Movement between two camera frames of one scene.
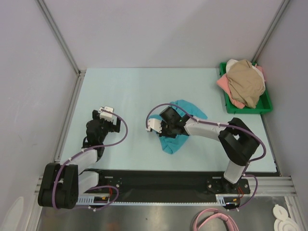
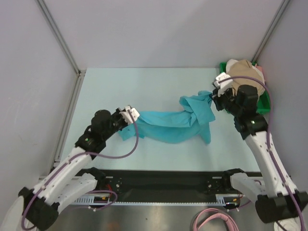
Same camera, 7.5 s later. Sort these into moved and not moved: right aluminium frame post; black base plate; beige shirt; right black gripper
Moved: right black gripper
Not moved: beige shirt; black base plate; right aluminium frame post
